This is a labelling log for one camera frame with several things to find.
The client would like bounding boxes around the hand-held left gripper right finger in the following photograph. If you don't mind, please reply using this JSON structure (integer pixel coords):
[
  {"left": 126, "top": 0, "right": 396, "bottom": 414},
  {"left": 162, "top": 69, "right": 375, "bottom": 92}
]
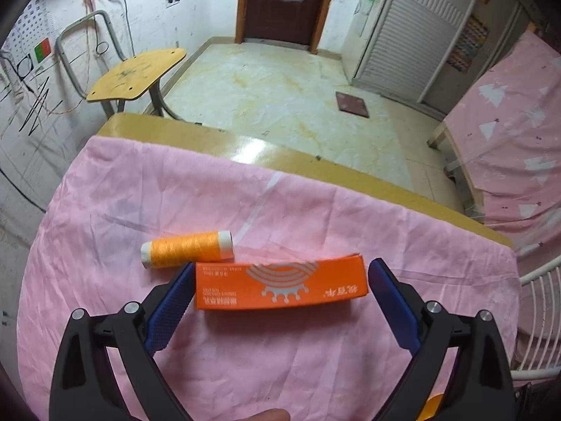
[{"left": 368, "top": 258, "right": 513, "bottom": 421}]

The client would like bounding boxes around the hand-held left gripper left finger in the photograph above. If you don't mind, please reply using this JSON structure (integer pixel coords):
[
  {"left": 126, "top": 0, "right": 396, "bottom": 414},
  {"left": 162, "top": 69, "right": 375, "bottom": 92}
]
[{"left": 49, "top": 262, "right": 202, "bottom": 421}]

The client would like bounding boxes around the orange cardboard box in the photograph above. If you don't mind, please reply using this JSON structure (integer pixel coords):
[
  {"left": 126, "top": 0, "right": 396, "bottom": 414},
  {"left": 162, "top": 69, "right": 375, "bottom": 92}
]
[{"left": 195, "top": 254, "right": 368, "bottom": 313}]

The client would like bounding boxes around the orange thread spool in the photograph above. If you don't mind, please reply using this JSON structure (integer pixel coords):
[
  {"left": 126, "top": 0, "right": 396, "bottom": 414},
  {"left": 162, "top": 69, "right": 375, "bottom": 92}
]
[{"left": 140, "top": 230, "right": 235, "bottom": 269}]

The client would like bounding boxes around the yellow plastic bin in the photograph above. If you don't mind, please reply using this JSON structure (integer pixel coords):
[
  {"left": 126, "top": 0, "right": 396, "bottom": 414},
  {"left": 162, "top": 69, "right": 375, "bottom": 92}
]
[{"left": 418, "top": 395, "right": 445, "bottom": 421}]

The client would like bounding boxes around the person's left hand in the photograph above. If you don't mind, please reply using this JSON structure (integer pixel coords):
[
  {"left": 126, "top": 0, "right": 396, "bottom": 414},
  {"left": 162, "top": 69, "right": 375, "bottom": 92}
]
[{"left": 243, "top": 409, "right": 291, "bottom": 421}]

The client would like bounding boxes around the pink tablecloth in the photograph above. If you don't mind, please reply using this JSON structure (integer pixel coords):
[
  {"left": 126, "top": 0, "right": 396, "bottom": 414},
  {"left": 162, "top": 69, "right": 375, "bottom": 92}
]
[{"left": 15, "top": 134, "right": 520, "bottom": 421}]

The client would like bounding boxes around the white metal chair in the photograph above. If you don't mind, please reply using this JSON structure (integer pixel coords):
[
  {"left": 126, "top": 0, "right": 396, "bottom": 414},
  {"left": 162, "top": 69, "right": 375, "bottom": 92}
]
[{"left": 513, "top": 241, "right": 561, "bottom": 382}]

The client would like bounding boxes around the wooden table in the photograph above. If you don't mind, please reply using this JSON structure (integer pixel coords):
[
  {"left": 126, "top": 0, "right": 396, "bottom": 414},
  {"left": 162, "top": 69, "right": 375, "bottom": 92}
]
[{"left": 95, "top": 113, "right": 513, "bottom": 248}]

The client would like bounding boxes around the pink tree-print bed sheet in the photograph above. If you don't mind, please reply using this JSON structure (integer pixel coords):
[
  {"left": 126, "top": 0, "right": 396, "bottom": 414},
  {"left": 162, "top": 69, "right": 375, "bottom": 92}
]
[{"left": 440, "top": 31, "right": 561, "bottom": 255}]

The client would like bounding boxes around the dark red floor mat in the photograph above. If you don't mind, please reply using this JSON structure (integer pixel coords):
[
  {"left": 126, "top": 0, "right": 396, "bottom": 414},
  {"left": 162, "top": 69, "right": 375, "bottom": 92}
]
[{"left": 335, "top": 91, "right": 371, "bottom": 118}]

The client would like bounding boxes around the colourful grid poster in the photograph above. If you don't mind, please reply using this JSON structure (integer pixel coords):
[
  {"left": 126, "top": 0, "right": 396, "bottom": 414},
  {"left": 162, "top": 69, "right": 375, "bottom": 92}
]
[{"left": 447, "top": 15, "right": 491, "bottom": 73}]

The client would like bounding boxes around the white louvered wardrobe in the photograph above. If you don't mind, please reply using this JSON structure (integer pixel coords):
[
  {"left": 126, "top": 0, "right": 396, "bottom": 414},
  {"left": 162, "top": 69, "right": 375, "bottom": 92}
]
[{"left": 339, "top": 0, "right": 544, "bottom": 115}]

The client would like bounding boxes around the red green flag sticker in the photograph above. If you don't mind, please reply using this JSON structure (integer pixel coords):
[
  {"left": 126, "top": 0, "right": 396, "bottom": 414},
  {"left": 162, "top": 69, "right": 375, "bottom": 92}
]
[{"left": 34, "top": 39, "right": 53, "bottom": 64}]

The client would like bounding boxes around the black and white chart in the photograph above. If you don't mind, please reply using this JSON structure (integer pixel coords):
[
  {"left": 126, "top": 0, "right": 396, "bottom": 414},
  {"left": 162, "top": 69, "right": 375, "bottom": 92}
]
[{"left": 0, "top": 0, "right": 58, "bottom": 66}]

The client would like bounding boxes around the dark brown door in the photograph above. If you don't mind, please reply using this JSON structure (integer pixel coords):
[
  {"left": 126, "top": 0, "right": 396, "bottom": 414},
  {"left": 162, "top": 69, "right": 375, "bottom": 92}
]
[{"left": 234, "top": 0, "right": 343, "bottom": 53}]

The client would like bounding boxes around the wooden bed frame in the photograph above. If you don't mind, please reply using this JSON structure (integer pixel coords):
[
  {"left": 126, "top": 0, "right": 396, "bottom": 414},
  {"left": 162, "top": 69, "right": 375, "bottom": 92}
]
[{"left": 427, "top": 120, "right": 487, "bottom": 224}]

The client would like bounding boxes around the wooden chair with metal frame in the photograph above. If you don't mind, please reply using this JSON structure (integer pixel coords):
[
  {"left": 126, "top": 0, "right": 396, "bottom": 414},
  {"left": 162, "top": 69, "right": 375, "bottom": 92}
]
[{"left": 56, "top": 10, "right": 187, "bottom": 121}]

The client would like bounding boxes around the wall cable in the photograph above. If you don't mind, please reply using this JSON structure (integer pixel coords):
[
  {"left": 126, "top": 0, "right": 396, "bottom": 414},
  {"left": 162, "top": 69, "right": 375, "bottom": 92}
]
[{"left": 83, "top": 0, "right": 145, "bottom": 60}]

